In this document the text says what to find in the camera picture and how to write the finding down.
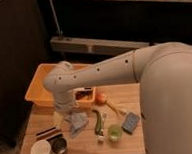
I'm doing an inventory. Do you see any yellow plastic bin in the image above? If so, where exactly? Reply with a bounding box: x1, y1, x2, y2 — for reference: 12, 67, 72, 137
25, 63, 97, 108

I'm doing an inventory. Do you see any wooden table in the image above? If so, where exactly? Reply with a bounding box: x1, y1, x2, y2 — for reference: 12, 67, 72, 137
20, 83, 146, 154

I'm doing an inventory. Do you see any green cucumber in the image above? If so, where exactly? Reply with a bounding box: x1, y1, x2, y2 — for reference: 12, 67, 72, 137
92, 110, 102, 135

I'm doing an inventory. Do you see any orange fruit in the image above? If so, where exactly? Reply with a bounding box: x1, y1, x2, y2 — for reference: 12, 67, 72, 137
95, 93, 107, 104

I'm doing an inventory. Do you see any blue sponge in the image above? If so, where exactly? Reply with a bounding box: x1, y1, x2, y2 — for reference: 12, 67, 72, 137
121, 113, 140, 134

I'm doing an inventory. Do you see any green plastic cup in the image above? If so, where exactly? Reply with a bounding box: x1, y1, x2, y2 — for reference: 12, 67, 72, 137
108, 124, 122, 142

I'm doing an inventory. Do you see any white bowl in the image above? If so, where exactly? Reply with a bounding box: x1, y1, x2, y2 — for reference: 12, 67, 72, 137
30, 140, 51, 154

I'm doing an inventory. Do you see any metal cup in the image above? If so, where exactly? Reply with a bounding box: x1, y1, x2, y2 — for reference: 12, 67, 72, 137
52, 137, 67, 154

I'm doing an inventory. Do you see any grey blue cloth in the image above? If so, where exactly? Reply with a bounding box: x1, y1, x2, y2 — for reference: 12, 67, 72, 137
65, 112, 89, 138

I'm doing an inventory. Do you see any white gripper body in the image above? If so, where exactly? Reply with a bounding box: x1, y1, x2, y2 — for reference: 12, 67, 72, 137
54, 91, 76, 114

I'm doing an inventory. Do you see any grey metal shelf rail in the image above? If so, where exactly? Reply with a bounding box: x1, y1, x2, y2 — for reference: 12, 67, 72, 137
50, 36, 149, 55

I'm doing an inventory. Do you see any dark brown object in bin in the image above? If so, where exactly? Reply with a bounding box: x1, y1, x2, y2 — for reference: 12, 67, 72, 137
76, 89, 93, 101

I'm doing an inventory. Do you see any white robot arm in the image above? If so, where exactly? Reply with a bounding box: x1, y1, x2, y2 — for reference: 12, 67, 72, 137
44, 42, 192, 154

